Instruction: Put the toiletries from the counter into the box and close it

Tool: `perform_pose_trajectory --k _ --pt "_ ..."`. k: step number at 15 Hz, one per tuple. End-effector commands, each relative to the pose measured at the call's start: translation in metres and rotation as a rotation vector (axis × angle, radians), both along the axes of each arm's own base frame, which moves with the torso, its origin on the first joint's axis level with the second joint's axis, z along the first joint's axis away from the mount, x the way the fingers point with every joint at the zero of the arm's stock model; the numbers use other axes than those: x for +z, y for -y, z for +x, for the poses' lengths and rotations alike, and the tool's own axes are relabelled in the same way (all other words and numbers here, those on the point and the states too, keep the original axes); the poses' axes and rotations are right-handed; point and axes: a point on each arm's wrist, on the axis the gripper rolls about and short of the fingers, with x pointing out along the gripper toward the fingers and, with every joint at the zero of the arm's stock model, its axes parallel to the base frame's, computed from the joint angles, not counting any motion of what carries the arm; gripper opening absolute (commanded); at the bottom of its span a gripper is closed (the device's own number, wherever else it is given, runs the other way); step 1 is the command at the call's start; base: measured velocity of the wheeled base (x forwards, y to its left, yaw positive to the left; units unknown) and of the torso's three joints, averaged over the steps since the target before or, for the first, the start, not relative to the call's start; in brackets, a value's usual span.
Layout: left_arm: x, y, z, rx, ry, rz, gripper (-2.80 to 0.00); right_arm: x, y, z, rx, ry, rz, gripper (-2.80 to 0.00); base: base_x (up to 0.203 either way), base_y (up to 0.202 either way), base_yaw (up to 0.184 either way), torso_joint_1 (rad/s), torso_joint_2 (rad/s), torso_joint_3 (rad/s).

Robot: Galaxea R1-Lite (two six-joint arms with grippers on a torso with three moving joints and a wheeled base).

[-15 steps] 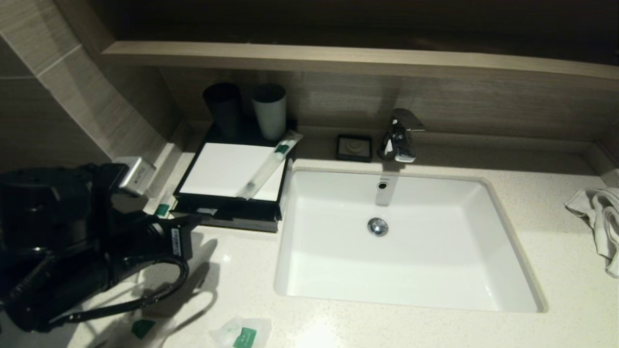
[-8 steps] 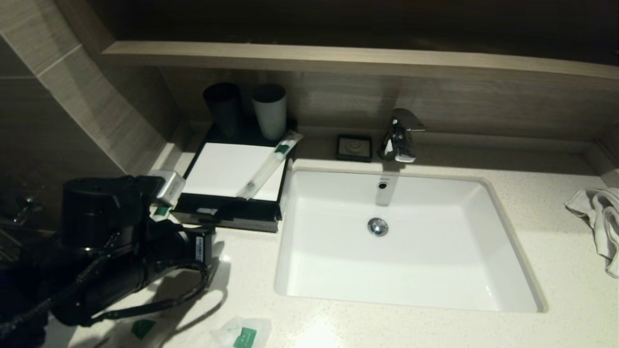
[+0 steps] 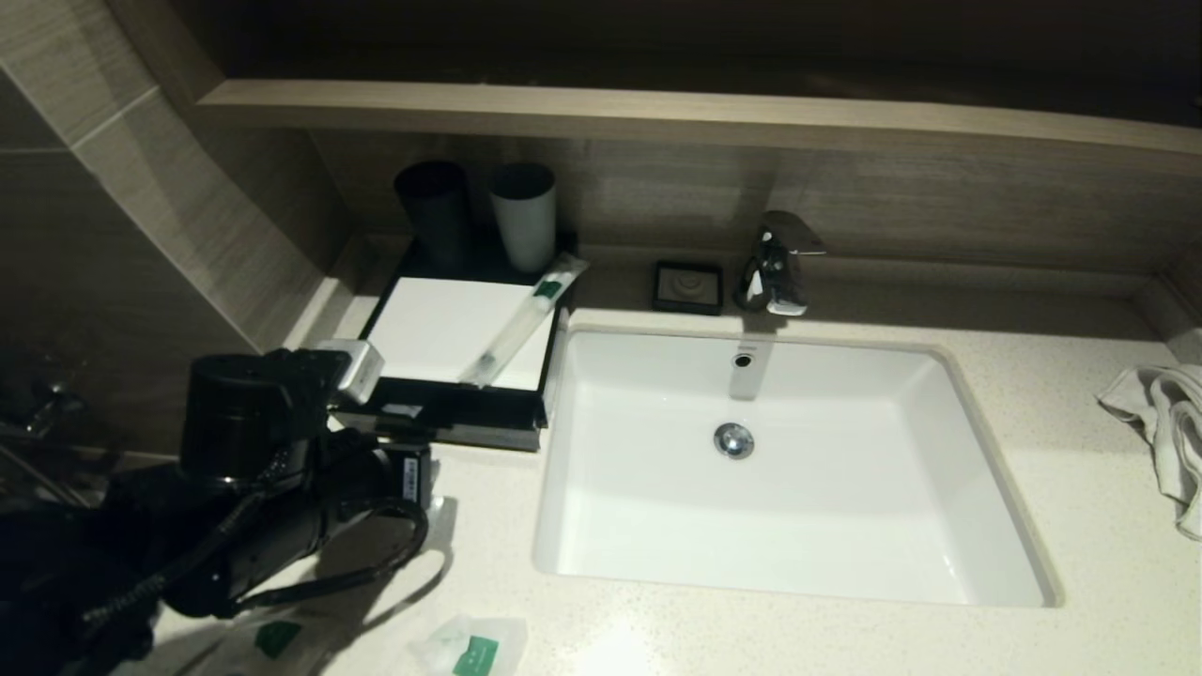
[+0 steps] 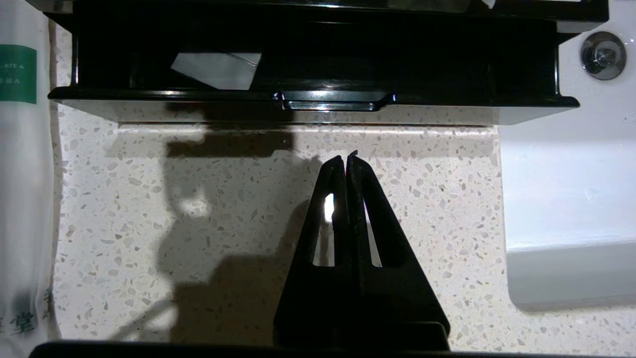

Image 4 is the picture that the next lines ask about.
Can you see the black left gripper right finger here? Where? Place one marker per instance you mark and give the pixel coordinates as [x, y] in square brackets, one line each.
[397, 308]

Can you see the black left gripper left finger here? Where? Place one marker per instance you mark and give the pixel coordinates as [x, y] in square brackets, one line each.
[318, 308]

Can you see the black glossy box drawer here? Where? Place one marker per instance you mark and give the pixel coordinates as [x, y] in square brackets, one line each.
[397, 59]

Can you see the toothbrush kit frosted sleeve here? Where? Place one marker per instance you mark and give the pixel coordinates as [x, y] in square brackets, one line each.
[25, 174]

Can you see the white rectangular sink basin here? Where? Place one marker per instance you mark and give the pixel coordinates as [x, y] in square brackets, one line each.
[571, 199]

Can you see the chrome sink drain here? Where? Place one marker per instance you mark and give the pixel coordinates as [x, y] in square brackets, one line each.
[603, 55]

